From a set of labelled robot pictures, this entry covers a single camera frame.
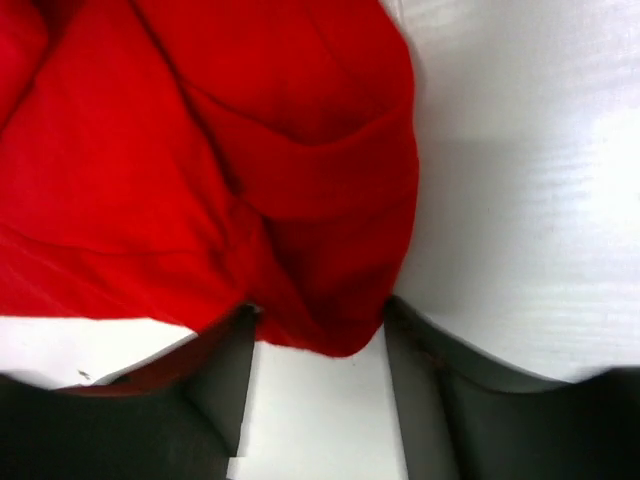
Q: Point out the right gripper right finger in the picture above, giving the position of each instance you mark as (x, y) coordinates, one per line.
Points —
(466, 415)

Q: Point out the red t-shirt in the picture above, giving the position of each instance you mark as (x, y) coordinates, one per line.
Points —
(173, 160)

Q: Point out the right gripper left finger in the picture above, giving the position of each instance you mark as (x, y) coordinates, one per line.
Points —
(177, 415)

